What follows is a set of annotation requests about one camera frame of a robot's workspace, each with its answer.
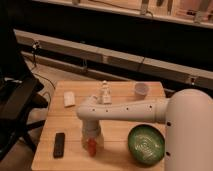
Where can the white rectangular sponge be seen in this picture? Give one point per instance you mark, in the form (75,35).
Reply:
(69,99)

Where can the white plastic bottle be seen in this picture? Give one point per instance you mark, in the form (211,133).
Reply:
(105,93)

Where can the black rectangular block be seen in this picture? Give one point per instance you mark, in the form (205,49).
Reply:
(59,142)

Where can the black office chair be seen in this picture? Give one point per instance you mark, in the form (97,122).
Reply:
(18,94)

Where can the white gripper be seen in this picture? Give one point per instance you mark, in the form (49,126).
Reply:
(92,129)

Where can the red orange pepper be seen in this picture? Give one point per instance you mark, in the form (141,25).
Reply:
(91,144)

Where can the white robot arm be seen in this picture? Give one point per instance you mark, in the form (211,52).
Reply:
(188,120)

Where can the white paper cup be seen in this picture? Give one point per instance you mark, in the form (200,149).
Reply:
(141,89)

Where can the green ceramic bowl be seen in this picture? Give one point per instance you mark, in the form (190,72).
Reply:
(146,144)

